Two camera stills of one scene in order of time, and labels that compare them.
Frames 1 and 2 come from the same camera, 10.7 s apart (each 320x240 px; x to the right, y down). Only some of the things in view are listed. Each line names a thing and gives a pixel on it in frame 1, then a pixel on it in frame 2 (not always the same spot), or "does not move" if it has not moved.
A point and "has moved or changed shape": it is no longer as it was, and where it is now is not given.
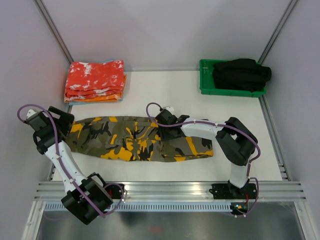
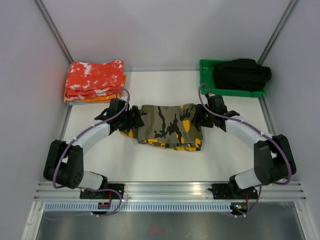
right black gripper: [163, 135] -> [200, 110]
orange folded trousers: [106, 98] does not move
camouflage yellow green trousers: [131, 138] has moved or changed shape
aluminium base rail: [179, 191] does not move
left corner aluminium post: [57, 33] does not move
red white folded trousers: [88, 79] does not move
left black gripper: [65, 120] -> [134, 122]
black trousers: [240, 74] does not move
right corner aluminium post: [277, 30] does not move
